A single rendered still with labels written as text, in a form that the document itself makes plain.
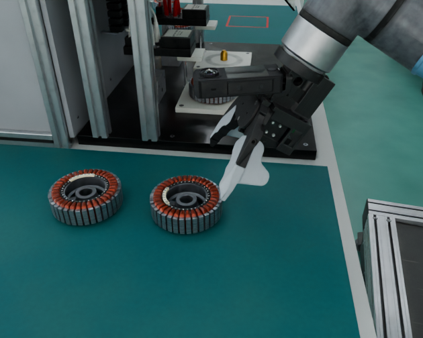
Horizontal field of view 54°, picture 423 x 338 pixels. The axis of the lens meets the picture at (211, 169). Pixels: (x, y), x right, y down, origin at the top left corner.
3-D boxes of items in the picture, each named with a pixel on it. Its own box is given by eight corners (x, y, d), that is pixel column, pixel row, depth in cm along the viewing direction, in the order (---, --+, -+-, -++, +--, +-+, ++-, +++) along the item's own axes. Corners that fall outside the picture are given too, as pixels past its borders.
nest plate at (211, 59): (252, 55, 121) (252, 51, 120) (249, 74, 109) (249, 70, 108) (201, 53, 122) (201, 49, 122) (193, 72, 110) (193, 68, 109)
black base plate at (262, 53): (299, 51, 131) (299, 44, 130) (315, 160, 78) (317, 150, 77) (154, 45, 136) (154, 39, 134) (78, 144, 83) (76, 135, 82)
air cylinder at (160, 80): (166, 90, 100) (164, 68, 97) (159, 104, 94) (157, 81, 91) (146, 90, 101) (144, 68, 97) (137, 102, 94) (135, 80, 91)
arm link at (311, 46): (309, 23, 47) (290, 6, 54) (285, 58, 49) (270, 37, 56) (357, 53, 49) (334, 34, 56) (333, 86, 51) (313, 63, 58)
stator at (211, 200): (217, 188, 70) (217, 170, 68) (226, 233, 61) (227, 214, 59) (152, 192, 70) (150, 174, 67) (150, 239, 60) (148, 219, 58)
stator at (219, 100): (238, 86, 99) (238, 71, 97) (237, 106, 90) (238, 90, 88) (191, 84, 100) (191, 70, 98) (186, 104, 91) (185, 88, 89)
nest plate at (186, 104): (247, 88, 101) (247, 84, 100) (243, 116, 89) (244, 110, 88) (186, 85, 103) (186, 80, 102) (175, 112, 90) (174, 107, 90)
